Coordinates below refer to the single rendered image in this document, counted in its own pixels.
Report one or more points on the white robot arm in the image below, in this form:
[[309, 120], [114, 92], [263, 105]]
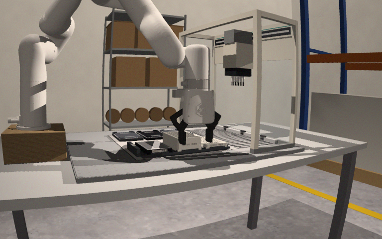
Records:
[[56, 22]]

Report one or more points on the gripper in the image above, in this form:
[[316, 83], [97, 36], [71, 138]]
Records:
[[196, 107]]

